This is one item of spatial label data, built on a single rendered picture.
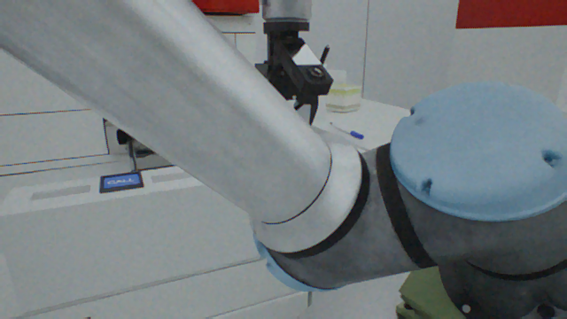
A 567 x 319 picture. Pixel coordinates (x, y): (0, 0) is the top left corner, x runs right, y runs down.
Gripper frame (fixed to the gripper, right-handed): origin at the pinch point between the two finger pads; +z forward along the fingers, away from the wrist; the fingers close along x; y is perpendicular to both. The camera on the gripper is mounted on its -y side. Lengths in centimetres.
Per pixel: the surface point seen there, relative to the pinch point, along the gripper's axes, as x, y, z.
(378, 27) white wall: -176, 207, -26
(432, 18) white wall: -233, 207, -35
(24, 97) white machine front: 47, 58, -4
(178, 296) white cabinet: 20.7, -4.1, 19.1
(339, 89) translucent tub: -28.9, 31.5, -4.7
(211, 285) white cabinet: 15.6, -4.1, 18.7
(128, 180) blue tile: 25.2, 0.6, 1.2
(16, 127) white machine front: 50, 58, 3
